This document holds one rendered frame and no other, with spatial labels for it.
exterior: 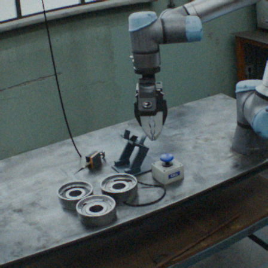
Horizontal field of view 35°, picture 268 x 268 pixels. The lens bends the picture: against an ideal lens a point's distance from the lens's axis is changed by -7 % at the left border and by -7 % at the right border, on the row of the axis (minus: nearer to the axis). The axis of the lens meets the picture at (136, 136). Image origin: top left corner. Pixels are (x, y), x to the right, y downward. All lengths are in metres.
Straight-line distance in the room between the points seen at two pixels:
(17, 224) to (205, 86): 2.45
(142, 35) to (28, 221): 0.59
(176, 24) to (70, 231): 0.61
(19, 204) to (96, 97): 1.75
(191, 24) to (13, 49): 1.71
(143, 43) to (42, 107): 1.77
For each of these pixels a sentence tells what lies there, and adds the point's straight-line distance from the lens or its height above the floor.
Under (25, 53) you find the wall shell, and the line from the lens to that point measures 2.75.
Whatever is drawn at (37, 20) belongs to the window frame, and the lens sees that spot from 2.65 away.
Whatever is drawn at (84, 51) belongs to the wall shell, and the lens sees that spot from 2.88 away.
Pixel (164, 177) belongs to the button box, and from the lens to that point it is 1.30.
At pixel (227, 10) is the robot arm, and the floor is 1.28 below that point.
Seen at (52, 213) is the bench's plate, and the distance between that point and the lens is 1.26.
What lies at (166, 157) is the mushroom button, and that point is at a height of 0.87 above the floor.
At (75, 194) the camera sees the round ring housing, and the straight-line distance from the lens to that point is 1.30.
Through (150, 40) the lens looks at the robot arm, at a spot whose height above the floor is 1.23.
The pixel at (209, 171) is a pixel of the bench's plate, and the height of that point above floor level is 0.80.
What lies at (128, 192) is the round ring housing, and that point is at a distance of 1.24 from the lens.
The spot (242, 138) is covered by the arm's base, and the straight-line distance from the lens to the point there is 1.46.
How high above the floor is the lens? 1.47
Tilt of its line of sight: 24 degrees down
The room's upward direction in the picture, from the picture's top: 6 degrees counter-clockwise
